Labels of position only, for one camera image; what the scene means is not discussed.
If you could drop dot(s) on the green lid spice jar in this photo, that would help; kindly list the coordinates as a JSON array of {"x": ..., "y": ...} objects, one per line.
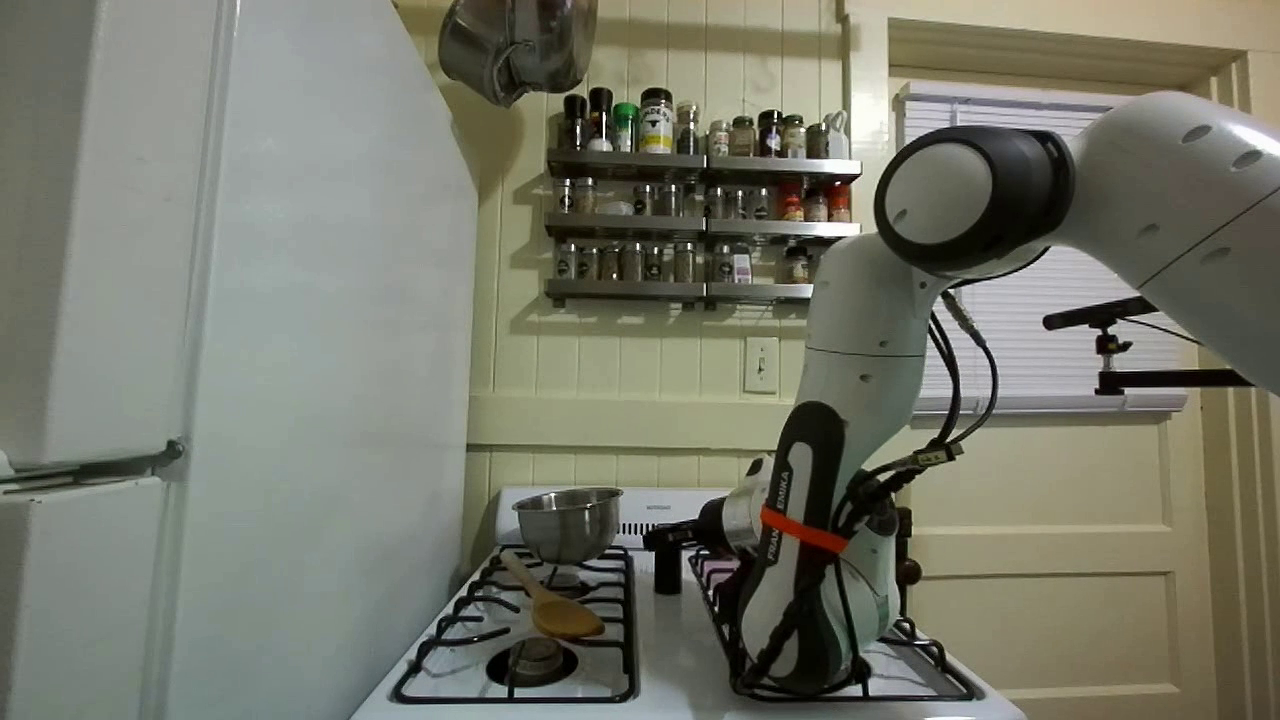
[{"x": 627, "y": 126}]

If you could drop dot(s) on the white window blind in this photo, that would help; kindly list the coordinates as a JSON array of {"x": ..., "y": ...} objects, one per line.
[{"x": 1043, "y": 372}]

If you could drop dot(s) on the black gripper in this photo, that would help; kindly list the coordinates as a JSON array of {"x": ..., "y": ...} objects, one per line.
[{"x": 715, "y": 529}]

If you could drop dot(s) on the large white label jar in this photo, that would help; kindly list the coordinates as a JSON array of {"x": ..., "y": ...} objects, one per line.
[{"x": 652, "y": 128}]

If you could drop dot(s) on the cream panel door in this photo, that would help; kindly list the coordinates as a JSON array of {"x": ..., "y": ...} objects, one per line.
[{"x": 1087, "y": 561}]

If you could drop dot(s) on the white light switch plate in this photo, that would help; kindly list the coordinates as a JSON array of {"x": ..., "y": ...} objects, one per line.
[{"x": 762, "y": 365}]

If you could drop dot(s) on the black stove grate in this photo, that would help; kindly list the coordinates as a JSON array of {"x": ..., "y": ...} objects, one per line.
[
  {"x": 893, "y": 670},
  {"x": 485, "y": 647}
]

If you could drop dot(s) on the grey wall spice rack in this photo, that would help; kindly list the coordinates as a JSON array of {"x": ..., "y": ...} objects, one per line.
[{"x": 693, "y": 228}]

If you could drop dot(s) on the left black stove grate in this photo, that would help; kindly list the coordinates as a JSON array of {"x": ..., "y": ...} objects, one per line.
[{"x": 485, "y": 647}]

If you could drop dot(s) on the white refrigerator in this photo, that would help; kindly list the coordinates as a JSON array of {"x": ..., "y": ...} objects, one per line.
[{"x": 232, "y": 353}]

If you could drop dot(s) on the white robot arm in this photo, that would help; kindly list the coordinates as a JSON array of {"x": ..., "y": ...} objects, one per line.
[{"x": 1172, "y": 193}]

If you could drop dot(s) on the white gas stove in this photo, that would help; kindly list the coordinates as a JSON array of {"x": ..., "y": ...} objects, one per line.
[{"x": 682, "y": 667}]

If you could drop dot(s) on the steel pot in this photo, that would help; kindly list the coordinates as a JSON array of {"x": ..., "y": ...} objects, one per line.
[{"x": 568, "y": 524}]

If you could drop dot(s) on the hanging steel pans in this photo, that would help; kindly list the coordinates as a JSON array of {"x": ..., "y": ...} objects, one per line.
[{"x": 506, "y": 50}]

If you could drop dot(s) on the right black stove grate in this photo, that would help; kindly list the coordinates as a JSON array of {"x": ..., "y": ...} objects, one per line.
[{"x": 893, "y": 670}]

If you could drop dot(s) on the wooden spoon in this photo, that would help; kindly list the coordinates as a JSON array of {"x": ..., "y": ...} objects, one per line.
[{"x": 551, "y": 610}]

